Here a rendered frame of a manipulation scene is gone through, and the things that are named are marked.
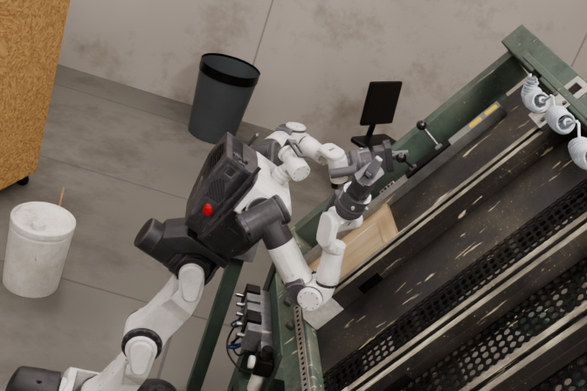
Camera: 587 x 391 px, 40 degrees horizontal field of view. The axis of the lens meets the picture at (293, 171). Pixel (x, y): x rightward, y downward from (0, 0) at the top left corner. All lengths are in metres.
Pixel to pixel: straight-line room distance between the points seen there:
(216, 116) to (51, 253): 2.41
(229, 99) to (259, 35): 0.75
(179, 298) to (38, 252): 1.27
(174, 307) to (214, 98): 3.31
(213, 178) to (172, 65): 4.15
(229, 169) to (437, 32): 4.16
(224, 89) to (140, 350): 3.31
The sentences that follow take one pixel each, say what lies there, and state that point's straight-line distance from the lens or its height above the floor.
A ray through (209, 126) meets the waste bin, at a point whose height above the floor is 0.14.
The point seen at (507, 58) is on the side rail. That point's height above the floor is 1.83.
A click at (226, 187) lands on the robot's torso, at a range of 2.56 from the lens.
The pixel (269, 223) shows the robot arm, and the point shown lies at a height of 1.32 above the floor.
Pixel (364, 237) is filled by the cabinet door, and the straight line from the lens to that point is 2.97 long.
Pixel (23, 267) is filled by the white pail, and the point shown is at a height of 0.17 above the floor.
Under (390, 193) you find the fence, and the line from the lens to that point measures 3.01.
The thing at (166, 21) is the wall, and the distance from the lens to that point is 6.56.
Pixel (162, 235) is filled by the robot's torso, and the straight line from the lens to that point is 2.72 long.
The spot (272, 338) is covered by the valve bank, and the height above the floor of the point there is 0.74.
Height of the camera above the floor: 2.44
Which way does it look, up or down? 24 degrees down
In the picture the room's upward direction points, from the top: 19 degrees clockwise
